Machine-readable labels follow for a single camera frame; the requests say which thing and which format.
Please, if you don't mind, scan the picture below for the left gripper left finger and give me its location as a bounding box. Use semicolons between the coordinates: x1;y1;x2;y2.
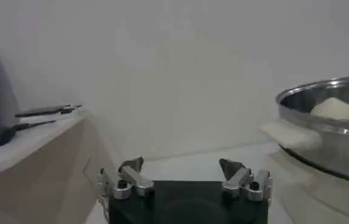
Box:
97;156;155;201

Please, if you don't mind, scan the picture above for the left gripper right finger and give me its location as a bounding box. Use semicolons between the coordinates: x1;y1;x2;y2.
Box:
219;158;273;203

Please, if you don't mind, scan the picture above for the white steamed bun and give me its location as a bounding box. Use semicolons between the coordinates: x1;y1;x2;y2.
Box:
310;97;349;122

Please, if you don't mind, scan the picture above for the white work table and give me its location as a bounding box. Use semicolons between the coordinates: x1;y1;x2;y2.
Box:
84;142;287;224

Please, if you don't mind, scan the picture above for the perforated steel steamer basket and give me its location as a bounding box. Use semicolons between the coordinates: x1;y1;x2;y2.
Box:
275;75;349;187

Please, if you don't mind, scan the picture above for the white side table with laptop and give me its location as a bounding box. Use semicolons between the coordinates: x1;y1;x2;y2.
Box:
0;108;125;224

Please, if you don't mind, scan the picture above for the black flat tablet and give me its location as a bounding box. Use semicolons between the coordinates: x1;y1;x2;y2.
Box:
15;104;83;119

